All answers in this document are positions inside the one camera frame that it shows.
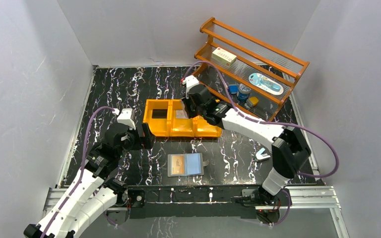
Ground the black credit card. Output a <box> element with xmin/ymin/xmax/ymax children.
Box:
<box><xmin>151</xmin><ymin>109</ymin><xmax>168</xmax><ymax>119</ymax></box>

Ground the yellow plastic triple bin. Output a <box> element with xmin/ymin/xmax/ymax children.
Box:
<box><xmin>143</xmin><ymin>99</ymin><xmax>222</xmax><ymax>138</ymax></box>

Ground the gold VIP card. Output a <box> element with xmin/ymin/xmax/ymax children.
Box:
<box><xmin>171</xmin><ymin>155</ymin><xmax>185</xmax><ymax>175</ymax></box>

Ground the grey card holder wallet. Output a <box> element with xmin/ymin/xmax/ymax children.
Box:
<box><xmin>167</xmin><ymin>153</ymin><xmax>209</xmax><ymax>178</ymax></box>

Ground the orange wooden shelf rack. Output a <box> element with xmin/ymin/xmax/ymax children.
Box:
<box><xmin>193</xmin><ymin>17</ymin><xmax>310</xmax><ymax>121</ymax></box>

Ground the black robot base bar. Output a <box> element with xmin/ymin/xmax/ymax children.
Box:
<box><xmin>128</xmin><ymin>185</ymin><xmax>279</xmax><ymax>220</ymax></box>

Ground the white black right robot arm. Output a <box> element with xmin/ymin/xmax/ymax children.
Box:
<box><xmin>182</xmin><ymin>83</ymin><xmax>311</xmax><ymax>205</ymax></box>

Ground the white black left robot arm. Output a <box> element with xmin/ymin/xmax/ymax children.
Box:
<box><xmin>23</xmin><ymin>122</ymin><xmax>155</xmax><ymax>238</ymax></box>

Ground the silver card in bin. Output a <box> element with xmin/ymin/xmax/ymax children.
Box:
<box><xmin>175</xmin><ymin>110</ymin><xmax>188</xmax><ymax>119</ymax></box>

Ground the small blue block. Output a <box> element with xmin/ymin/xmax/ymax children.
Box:
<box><xmin>228</xmin><ymin>84</ymin><xmax>239</xmax><ymax>95</ymax></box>

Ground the blue and white round tin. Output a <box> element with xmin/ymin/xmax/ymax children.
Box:
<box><xmin>237</xmin><ymin>83</ymin><xmax>252</xmax><ymax>102</ymax></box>

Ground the white box with red label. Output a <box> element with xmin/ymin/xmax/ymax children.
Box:
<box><xmin>211</xmin><ymin>47</ymin><xmax>237</xmax><ymax>66</ymax></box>

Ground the yellow grey eraser block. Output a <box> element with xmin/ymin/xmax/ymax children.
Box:
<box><xmin>245</xmin><ymin>97</ymin><xmax>259</xmax><ymax>108</ymax></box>

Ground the blue razor blister pack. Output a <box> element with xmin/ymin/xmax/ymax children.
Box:
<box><xmin>248</xmin><ymin>73</ymin><xmax>284</xmax><ymax>96</ymax></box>

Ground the small white blue clip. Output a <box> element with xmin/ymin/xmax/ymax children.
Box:
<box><xmin>254</xmin><ymin>148</ymin><xmax>271</xmax><ymax>162</ymax></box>

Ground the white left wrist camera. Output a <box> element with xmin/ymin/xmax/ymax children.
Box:
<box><xmin>117</xmin><ymin>108</ymin><xmax>136</xmax><ymax>130</ymax></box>

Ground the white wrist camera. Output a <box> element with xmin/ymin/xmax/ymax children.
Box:
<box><xmin>117</xmin><ymin>108</ymin><xmax>136</xmax><ymax>130</ymax></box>
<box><xmin>181</xmin><ymin>75</ymin><xmax>199</xmax><ymax>98</ymax></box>

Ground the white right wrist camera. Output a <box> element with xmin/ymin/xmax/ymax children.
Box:
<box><xmin>181</xmin><ymin>75</ymin><xmax>199</xmax><ymax>98</ymax></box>

